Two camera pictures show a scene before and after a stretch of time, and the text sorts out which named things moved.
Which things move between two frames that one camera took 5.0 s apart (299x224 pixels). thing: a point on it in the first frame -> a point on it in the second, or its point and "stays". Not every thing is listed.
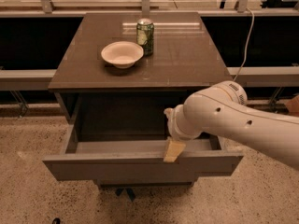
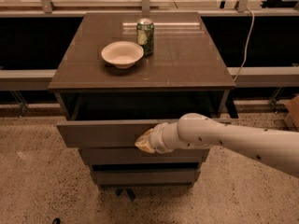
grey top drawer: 138,161 -> 105,133
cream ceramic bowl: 121,53 stays
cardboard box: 292,105 stays
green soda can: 145,35 stays
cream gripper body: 173,124 -> 156,138
